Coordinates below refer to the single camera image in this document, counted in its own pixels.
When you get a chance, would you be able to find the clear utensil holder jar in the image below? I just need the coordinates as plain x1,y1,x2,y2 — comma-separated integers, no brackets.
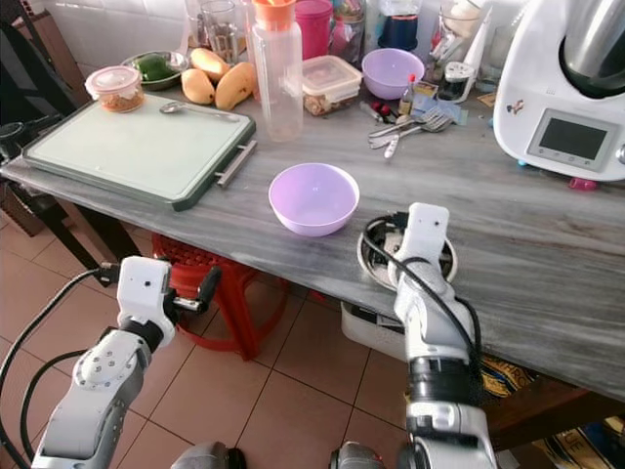
437,0,489,64

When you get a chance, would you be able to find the clear glass jar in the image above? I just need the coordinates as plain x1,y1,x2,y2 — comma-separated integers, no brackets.
200,0,243,62

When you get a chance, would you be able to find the grey right robot leg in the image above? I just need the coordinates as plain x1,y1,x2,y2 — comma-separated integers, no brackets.
330,442,396,469

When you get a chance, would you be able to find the white plastic storage bin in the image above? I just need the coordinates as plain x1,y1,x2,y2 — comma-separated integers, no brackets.
340,301,411,362

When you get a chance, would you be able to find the green fruit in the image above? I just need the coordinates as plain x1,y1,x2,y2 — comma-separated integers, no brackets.
135,55,179,83

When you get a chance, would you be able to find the dark-contents glass jar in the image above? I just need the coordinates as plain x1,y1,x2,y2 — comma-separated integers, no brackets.
334,0,367,64

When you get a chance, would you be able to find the black metal frame chair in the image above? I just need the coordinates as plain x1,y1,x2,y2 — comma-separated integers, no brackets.
0,0,81,235

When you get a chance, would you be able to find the small steel bowl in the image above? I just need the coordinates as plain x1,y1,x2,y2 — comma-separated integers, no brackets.
122,51,187,92

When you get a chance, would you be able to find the oval stainless steel dish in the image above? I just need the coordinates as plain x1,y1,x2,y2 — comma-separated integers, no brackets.
356,213,459,290

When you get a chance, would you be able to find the grey left robot leg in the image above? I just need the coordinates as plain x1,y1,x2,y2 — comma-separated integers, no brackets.
171,442,245,469

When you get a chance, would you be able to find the short black left arm cable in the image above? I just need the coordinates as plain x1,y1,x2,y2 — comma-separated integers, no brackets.
20,349,91,462

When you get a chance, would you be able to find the white-handled knife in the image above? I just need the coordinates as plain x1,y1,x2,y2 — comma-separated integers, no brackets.
383,132,406,160

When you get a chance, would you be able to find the clear orange-capped plastic bottle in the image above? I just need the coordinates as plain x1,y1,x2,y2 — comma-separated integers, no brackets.
251,0,304,144

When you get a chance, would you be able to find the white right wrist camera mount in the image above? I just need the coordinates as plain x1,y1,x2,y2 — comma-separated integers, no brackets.
404,202,451,265

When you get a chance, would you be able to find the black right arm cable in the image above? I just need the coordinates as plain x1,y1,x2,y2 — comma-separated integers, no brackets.
361,220,485,384

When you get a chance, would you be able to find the purple plastic bowl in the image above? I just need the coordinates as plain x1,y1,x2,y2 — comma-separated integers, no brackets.
269,162,360,238
361,48,427,101

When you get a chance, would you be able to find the white kitchen food processor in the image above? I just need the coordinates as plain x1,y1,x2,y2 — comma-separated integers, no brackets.
493,0,625,184

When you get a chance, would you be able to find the red and black kitchen tool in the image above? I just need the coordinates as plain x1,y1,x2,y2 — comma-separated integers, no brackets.
364,98,396,123

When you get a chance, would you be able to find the round pink-lidded food container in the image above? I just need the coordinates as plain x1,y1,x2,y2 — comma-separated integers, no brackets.
85,65,145,113

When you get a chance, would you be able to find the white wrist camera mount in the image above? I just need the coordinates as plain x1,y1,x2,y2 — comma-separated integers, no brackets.
404,202,451,265
115,256,175,338

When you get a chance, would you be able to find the metal spoon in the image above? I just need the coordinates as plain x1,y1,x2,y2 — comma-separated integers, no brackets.
159,100,240,121

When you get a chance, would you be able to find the grey-topped dark wooden table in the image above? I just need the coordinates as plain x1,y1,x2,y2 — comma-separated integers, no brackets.
0,93,625,450

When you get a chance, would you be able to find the long black left arm cable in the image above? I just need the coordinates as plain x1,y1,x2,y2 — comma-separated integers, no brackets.
0,269,106,469

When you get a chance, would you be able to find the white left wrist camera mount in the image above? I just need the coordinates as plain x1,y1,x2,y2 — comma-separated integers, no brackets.
115,256,175,338

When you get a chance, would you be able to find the small red-capped sauce bottle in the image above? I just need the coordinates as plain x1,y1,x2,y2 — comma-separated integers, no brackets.
397,72,419,116

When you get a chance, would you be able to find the yellow mango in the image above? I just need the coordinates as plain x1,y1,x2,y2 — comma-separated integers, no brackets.
215,62,257,111
180,68,217,107
189,48,232,81

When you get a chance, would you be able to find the red plastic stool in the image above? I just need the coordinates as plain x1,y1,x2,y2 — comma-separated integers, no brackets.
151,233,291,361

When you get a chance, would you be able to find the rectangular clear plastic food container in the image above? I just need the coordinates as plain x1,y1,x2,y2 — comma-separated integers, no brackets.
301,55,363,117

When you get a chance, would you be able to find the grey robot leg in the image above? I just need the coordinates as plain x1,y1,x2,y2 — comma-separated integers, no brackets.
171,442,245,469
330,442,396,469

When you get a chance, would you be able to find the pink plastic cup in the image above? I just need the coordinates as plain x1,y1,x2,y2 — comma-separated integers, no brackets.
295,0,335,62

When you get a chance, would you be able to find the blue-contents glass jar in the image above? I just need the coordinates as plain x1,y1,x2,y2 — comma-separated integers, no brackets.
379,0,423,52

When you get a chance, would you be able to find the yellow and blue printed bag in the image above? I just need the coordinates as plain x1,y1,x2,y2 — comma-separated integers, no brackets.
479,354,625,469

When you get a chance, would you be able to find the white green-rimmed cutting board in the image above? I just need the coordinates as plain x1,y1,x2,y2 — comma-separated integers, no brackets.
21,98,258,212

